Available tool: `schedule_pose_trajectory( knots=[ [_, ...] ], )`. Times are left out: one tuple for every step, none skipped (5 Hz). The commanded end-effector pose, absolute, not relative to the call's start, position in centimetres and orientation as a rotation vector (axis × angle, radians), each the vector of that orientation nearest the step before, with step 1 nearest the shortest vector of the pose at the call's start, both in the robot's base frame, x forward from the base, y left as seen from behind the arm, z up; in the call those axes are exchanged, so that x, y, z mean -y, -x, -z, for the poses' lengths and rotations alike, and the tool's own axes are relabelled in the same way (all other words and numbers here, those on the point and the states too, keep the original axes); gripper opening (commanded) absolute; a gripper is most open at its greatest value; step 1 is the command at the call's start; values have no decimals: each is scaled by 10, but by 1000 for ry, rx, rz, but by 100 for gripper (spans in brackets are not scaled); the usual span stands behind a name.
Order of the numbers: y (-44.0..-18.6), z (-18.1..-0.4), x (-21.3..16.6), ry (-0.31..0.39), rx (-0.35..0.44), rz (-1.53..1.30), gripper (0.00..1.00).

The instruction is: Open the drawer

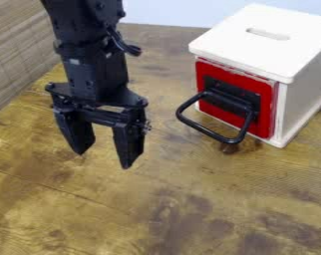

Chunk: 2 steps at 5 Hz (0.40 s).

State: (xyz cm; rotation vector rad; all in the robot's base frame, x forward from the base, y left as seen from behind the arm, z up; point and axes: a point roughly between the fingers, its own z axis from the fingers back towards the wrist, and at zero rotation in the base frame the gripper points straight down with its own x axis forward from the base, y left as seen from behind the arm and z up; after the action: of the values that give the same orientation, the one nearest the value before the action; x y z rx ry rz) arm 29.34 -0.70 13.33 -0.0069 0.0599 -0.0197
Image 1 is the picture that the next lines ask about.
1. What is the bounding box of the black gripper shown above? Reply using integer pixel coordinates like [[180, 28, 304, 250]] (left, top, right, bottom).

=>
[[46, 49, 150, 169]]

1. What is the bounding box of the red drawer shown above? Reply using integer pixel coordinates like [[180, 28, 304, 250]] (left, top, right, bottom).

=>
[[196, 58, 278, 138]]

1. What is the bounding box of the black metal drawer handle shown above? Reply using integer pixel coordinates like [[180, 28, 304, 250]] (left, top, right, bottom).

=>
[[174, 75, 262, 145]]

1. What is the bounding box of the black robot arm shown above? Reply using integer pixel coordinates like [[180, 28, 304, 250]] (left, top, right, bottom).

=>
[[42, 0, 149, 168]]

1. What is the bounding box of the white wooden box cabinet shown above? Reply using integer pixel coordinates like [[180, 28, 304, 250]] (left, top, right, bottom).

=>
[[189, 3, 321, 147]]

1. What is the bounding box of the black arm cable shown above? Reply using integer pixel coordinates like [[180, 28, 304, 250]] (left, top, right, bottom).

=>
[[106, 25, 145, 58]]

